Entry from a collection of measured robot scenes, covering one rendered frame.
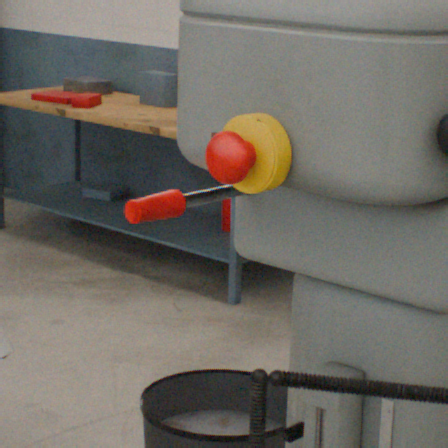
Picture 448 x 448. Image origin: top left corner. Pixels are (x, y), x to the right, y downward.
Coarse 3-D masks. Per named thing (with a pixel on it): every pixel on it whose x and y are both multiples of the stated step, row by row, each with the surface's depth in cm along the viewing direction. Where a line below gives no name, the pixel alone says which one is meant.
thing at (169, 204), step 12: (168, 192) 94; (204, 192) 97; (216, 192) 98; (228, 192) 99; (240, 192) 100; (132, 204) 91; (144, 204) 91; (156, 204) 92; (168, 204) 93; (180, 204) 94; (192, 204) 96; (132, 216) 91; (144, 216) 91; (156, 216) 92; (168, 216) 94
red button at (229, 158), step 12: (228, 132) 83; (216, 144) 83; (228, 144) 82; (240, 144) 82; (216, 156) 83; (228, 156) 82; (240, 156) 82; (252, 156) 84; (216, 168) 83; (228, 168) 83; (240, 168) 82; (228, 180) 83; (240, 180) 83
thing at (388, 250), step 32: (288, 192) 98; (256, 224) 101; (288, 224) 99; (320, 224) 96; (352, 224) 94; (384, 224) 92; (416, 224) 90; (256, 256) 102; (288, 256) 99; (320, 256) 97; (352, 256) 94; (384, 256) 92; (416, 256) 90; (352, 288) 96; (384, 288) 93; (416, 288) 91
